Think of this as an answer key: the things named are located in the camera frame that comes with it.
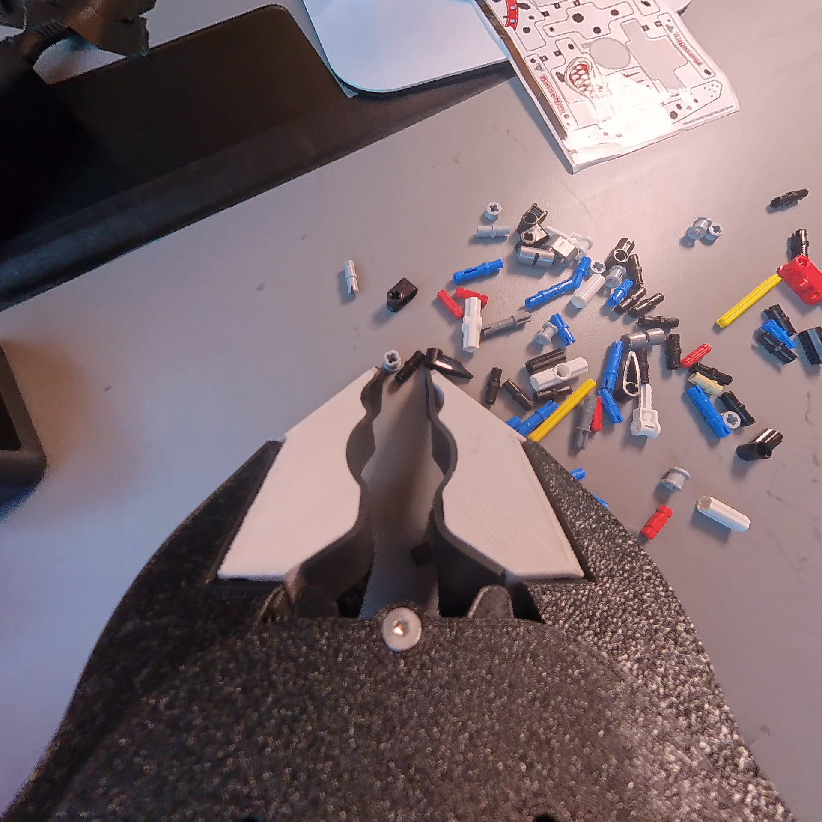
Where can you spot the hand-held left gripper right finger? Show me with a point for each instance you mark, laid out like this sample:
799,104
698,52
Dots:
501,507

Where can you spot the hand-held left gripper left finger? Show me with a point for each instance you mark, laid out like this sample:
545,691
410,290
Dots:
302,507

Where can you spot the black toy pin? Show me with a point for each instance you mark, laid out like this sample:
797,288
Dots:
799,244
410,368

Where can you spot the pile of small toy pieces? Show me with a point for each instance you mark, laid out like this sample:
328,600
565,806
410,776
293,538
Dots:
706,411

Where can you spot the yellow toy axle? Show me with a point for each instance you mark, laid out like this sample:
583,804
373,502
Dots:
748,302

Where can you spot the blue toy pin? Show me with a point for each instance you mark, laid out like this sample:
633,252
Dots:
776,340

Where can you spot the grey toy bush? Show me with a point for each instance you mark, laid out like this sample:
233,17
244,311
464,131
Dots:
703,231

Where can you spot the black toy connector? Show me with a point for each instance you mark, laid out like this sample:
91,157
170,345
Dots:
810,347

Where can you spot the red toy liftarm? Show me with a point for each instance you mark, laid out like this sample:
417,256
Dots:
799,279

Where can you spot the white printed sheet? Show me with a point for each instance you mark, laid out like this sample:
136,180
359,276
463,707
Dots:
597,138

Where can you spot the short black toy piece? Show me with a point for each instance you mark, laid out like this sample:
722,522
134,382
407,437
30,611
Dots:
788,199

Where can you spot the white stand base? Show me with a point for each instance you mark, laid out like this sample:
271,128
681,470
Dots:
398,38

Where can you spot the dark crumpled plastic wrap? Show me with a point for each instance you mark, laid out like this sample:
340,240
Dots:
96,25

